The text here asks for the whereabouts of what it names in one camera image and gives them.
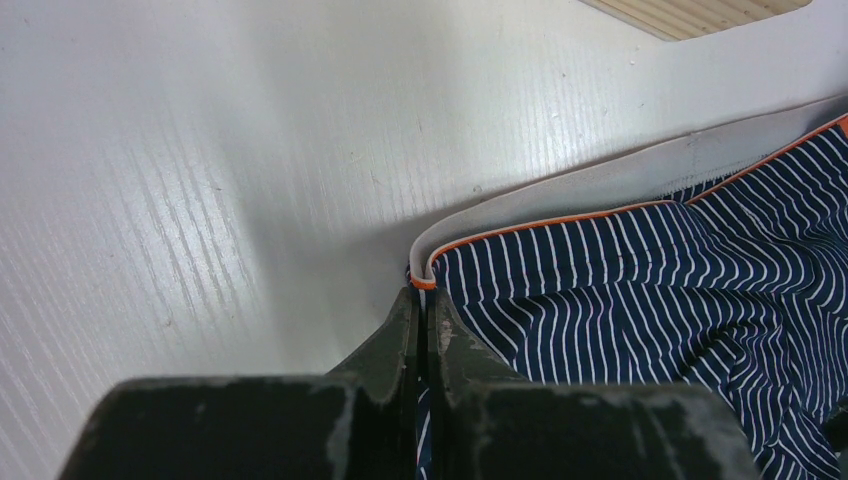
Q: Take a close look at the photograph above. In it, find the wooden hanger rack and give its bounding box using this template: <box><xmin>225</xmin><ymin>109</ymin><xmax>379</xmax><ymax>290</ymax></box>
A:
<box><xmin>582</xmin><ymin>0</ymin><xmax>810</xmax><ymax>42</ymax></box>

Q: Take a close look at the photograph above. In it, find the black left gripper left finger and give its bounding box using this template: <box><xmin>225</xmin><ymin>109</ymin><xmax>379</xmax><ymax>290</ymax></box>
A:
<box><xmin>60</xmin><ymin>289</ymin><xmax>418</xmax><ymax>479</ymax></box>

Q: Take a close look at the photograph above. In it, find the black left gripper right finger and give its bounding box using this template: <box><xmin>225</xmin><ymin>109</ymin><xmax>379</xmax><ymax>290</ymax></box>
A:
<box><xmin>427</xmin><ymin>292</ymin><xmax>760</xmax><ymax>479</ymax></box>

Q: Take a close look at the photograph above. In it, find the navy striped boxer underwear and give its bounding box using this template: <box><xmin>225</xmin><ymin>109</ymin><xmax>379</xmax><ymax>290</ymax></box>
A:
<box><xmin>407</xmin><ymin>107</ymin><xmax>847</xmax><ymax>479</ymax></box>

